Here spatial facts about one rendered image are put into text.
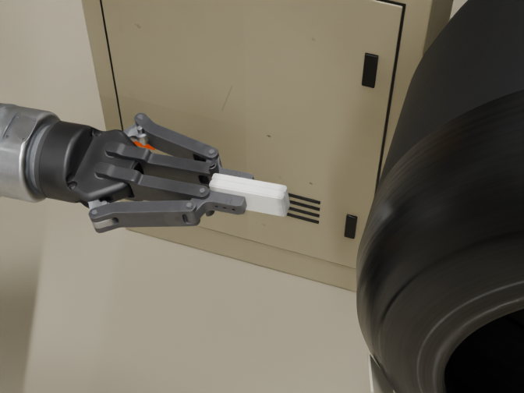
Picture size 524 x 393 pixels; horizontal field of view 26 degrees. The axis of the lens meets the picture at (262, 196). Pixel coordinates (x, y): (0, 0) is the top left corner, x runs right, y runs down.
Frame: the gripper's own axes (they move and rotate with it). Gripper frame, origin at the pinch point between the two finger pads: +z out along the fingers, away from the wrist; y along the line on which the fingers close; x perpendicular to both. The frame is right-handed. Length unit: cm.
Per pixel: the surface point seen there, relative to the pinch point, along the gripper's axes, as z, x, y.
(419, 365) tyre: 18.6, 1.0, -12.6
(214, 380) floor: -34, 112, 30
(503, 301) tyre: 24.8, -11.9, -12.8
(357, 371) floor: -8, 116, 40
